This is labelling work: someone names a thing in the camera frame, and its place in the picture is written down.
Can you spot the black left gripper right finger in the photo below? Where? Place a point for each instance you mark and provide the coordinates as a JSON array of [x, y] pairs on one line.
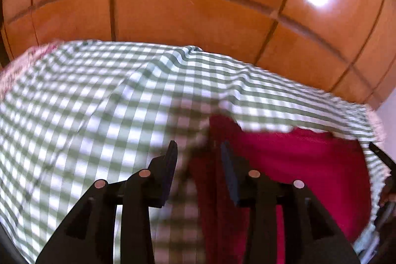
[[287, 222]]

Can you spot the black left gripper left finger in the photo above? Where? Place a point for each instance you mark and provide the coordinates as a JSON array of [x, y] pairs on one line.
[[86, 234]]

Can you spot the maroon embroidered sweater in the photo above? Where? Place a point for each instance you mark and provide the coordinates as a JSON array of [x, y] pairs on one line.
[[334, 169]]

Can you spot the green checked bed sheet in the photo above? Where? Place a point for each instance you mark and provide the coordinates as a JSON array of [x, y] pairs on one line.
[[102, 110]]

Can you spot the floral pink pillow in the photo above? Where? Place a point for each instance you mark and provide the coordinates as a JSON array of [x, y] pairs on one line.
[[14, 70]]

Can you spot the wooden panelled wardrobe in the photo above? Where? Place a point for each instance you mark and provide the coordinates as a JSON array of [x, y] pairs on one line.
[[346, 47]]

